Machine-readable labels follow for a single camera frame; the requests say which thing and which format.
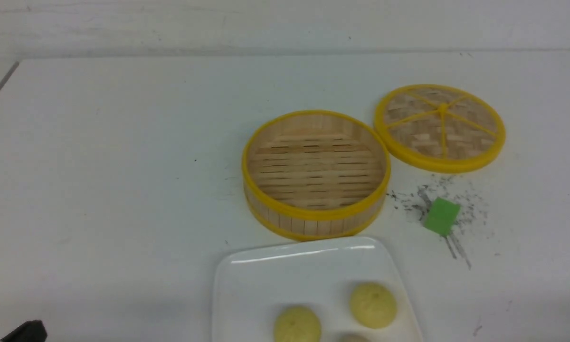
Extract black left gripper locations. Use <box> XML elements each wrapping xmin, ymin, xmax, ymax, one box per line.
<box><xmin>0</xmin><ymin>320</ymin><xmax>48</xmax><ymax>342</ymax></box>

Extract yellow steamed bun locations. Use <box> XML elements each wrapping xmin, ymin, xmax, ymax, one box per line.
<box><xmin>273</xmin><ymin>305</ymin><xmax>322</xmax><ymax>342</ymax></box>
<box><xmin>349</xmin><ymin>282</ymin><xmax>398</xmax><ymax>329</ymax></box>

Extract white steamed bun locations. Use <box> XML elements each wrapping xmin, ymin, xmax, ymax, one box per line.
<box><xmin>337</xmin><ymin>333</ymin><xmax>370</xmax><ymax>342</ymax></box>

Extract white square plate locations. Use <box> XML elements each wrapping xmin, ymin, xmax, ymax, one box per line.
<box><xmin>211</xmin><ymin>237</ymin><xmax>424</xmax><ymax>342</ymax></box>

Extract yellow steamed bun on plate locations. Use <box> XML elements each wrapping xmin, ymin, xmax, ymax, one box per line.
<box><xmin>349</xmin><ymin>282</ymin><xmax>398</xmax><ymax>329</ymax></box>

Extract bamboo steamer basket yellow rim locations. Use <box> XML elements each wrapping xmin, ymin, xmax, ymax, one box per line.
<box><xmin>241</xmin><ymin>110</ymin><xmax>391</xmax><ymax>242</ymax></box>

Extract green tape piece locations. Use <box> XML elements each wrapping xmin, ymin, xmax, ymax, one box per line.
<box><xmin>423</xmin><ymin>197</ymin><xmax>461</xmax><ymax>237</ymax></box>

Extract bamboo steamer lid yellow rim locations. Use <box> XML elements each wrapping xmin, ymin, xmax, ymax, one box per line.
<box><xmin>373</xmin><ymin>84</ymin><xmax>506</xmax><ymax>174</ymax></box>

